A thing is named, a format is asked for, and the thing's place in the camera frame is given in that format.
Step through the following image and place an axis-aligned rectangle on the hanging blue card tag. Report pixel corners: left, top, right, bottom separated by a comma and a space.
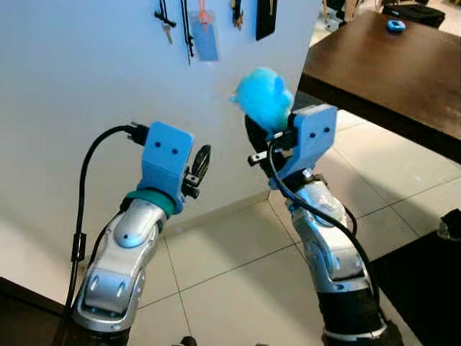
190, 0, 221, 63

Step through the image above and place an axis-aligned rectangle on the blue plush keychain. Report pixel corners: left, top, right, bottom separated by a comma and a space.
230, 67, 295, 138

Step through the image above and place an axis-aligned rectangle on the hanging small dark key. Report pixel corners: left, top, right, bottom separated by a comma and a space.
230, 0, 245, 31

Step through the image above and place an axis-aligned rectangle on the hanging black flat case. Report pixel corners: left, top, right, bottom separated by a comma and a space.
255, 0, 279, 41

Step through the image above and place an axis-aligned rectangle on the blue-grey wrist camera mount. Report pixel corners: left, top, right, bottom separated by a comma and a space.
139, 121, 195, 200
270, 105, 339, 190

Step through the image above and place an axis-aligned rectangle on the small blue digital timer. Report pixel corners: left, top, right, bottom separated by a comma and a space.
385, 19, 408, 35

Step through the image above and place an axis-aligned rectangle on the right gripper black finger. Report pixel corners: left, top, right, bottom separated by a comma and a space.
243, 114, 269, 154

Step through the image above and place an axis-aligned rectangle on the black floor mat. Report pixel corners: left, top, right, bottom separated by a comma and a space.
364, 208, 461, 346

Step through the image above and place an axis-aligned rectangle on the hanging silver key bunch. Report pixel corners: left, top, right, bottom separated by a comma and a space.
154, 0, 176, 45

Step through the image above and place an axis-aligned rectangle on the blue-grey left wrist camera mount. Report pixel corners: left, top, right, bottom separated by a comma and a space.
139, 121, 195, 200

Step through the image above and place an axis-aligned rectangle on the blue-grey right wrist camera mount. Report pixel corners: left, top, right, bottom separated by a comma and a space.
270, 105, 339, 190

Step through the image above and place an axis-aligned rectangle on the hanging black lanyard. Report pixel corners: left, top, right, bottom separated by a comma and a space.
181, 0, 196, 66

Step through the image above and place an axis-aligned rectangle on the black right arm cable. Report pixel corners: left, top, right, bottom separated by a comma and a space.
268, 141, 380, 307

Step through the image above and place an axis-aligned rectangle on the clear glass cup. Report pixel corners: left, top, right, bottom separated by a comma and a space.
436, 219, 461, 243

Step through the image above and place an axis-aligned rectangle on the dark brown wooden table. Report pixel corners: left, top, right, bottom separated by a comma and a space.
298, 9, 461, 164

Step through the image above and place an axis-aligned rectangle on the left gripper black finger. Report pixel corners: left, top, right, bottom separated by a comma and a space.
192, 144, 212, 181

